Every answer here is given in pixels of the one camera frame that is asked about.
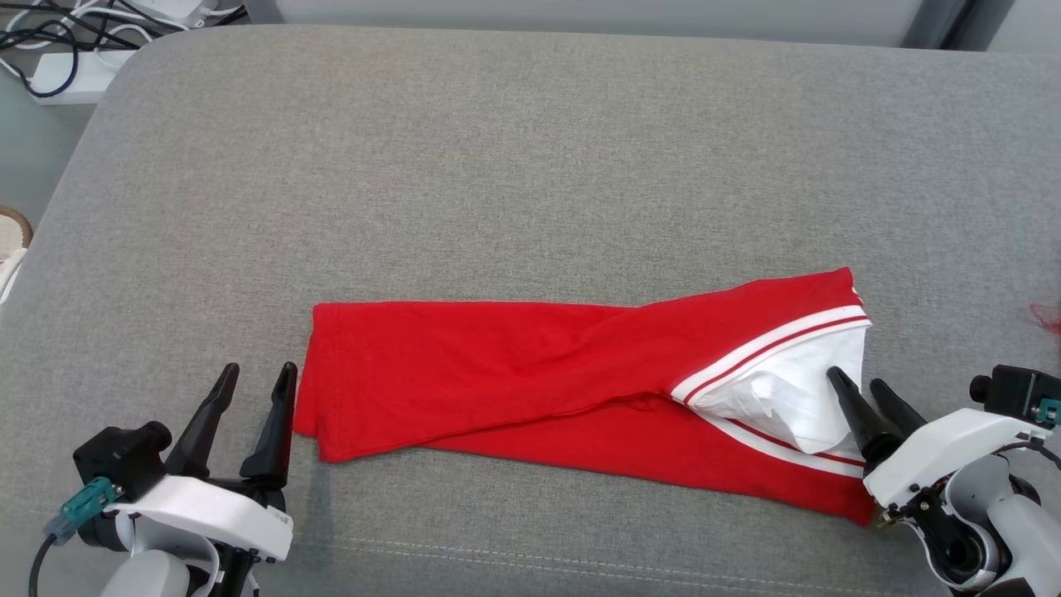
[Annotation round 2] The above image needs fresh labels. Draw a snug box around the white power cable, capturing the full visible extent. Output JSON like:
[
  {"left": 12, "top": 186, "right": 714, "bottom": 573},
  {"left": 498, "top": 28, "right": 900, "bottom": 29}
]
[{"left": 0, "top": 0, "right": 160, "bottom": 52}]

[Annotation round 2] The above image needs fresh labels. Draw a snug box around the white power strip with adapter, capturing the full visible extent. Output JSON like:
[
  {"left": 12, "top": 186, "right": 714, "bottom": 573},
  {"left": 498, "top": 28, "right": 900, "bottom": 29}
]
[{"left": 124, "top": 0, "right": 223, "bottom": 27}]

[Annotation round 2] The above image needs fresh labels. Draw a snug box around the grey fabric sofa cushion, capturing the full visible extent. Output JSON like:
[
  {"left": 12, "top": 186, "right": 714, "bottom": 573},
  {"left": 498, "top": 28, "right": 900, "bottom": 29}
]
[{"left": 0, "top": 23, "right": 1061, "bottom": 597}]

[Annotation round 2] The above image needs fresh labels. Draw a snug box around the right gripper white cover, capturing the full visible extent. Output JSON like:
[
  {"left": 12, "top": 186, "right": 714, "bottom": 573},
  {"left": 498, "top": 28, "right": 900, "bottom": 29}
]
[{"left": 826, "top": 366, "right": 1041, "bottom": 591}]

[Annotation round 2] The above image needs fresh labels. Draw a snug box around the wide white partition panel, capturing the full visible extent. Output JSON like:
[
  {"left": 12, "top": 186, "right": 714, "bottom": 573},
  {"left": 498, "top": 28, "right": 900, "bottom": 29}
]
[{"left": 274, "top": 0, "right": 925, "bottom": 48}]

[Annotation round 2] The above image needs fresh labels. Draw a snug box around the red jersey with white sleeves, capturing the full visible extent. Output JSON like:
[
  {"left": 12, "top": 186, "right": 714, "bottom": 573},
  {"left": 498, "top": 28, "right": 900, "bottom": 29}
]
[{"left": 293, "top": 267, "right": 880, "bottom": 528}]

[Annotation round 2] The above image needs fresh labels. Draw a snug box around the beige shoe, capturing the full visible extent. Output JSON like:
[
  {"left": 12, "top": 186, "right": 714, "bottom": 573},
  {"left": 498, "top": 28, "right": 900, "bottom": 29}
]
[{"left": 0, "top": 206, "right": 34, "bottom": 306}]

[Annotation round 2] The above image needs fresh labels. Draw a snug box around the narrow white partition panel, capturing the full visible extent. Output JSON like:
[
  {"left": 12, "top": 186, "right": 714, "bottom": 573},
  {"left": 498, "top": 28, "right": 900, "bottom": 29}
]
[{"left": 986, "top": 0, "right": 1061, "bottom": 57}]

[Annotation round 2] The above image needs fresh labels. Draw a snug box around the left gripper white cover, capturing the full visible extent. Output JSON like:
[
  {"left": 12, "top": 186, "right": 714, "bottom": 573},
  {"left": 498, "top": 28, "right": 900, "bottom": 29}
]
[{"left": 108, "top": 361, "right": 298, "bottom": 597}]

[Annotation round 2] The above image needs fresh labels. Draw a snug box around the dark grey partition post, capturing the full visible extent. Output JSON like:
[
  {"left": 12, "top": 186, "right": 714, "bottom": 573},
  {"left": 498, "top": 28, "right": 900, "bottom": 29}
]
[{"left": 945, "top": 0, "right": 1016, "bottom": 51}]

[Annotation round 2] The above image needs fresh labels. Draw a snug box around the light grey partition post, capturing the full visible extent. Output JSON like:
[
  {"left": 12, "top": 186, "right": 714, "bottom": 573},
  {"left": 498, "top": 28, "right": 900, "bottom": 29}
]
[{"left": 899, "top": 0, "right": 971, "bottom": 49}]

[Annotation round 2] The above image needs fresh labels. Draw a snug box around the plain white power strip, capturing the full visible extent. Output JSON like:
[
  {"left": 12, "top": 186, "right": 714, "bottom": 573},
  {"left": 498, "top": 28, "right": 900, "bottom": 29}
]
[{"left": 27, "top": 50, "right": 138, "bottom": 105}]

